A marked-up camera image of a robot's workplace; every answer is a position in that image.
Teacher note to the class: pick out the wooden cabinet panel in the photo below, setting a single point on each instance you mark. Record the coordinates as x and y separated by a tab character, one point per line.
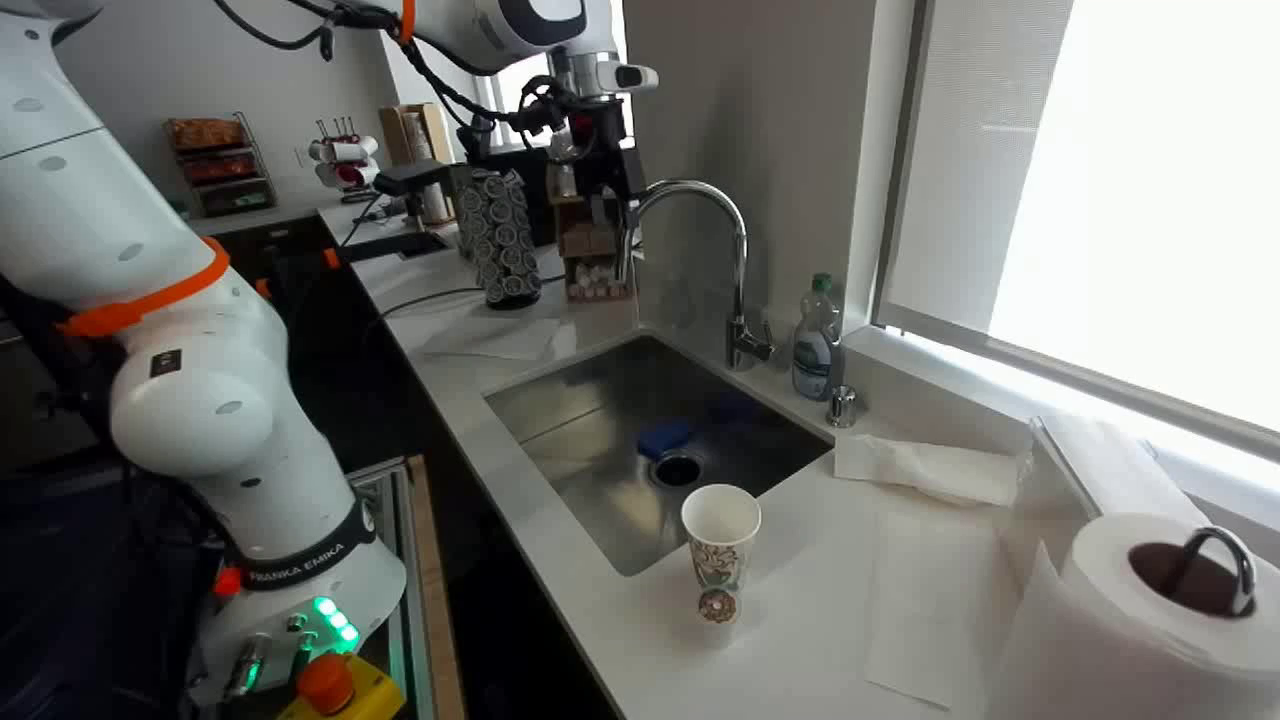
430	587

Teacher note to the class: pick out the window with white frame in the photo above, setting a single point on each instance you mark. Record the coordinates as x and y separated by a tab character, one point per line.
1147	202

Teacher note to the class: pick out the sink drain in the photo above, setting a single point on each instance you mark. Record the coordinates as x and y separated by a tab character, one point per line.
678	471

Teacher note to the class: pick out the chrome gooseneck faucet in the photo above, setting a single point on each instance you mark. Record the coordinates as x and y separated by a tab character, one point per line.
692	196

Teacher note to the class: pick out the black camera on stand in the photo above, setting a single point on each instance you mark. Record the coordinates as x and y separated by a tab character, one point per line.
401	183

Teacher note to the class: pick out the metal paper towel holder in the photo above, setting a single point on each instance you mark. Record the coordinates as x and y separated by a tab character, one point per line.
1232	561

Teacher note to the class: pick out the patterned black white canister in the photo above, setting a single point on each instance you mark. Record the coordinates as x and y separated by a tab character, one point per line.
502	237

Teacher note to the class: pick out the small coffee pod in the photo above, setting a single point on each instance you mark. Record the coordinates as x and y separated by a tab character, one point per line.
716	610

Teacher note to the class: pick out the red emergency stop button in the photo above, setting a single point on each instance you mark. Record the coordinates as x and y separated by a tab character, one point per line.
325	682

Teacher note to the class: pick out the snack display shelf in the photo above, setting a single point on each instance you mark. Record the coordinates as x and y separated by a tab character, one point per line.
213	165

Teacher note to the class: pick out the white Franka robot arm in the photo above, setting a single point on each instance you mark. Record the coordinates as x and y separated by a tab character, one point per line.
202	403

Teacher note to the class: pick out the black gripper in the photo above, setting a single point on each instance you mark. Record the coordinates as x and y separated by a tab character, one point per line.
603	121

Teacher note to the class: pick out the loose white paper towel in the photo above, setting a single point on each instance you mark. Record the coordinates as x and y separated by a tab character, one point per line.
927	471

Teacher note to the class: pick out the red white mug rack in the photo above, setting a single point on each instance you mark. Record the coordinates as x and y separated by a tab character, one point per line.
344	152

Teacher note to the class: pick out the flat white paper napkin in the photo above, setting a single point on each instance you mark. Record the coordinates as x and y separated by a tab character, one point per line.
921	615

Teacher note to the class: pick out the patterned paper cup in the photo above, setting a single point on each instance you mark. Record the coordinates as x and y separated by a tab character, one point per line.
721	527

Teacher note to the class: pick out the white paper towel roll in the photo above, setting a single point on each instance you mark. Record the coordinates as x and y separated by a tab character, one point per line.
1107	640

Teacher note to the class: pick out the blue sponge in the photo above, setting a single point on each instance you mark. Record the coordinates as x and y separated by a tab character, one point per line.
667	437

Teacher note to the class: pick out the brown cardboard box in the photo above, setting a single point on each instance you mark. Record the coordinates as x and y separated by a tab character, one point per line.
416	140

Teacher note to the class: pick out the stainless steel sink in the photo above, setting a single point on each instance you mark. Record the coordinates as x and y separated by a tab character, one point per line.
603	424

